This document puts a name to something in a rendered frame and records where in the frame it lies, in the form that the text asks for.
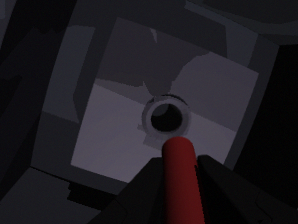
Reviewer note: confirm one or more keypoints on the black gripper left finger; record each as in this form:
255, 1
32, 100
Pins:
140, 202

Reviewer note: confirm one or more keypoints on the dark red peg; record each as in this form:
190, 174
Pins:
184, 197

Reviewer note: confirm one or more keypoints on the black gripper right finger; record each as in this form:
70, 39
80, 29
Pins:
233, 200

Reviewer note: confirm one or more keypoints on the grey plate with hole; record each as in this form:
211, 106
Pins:
141, 69

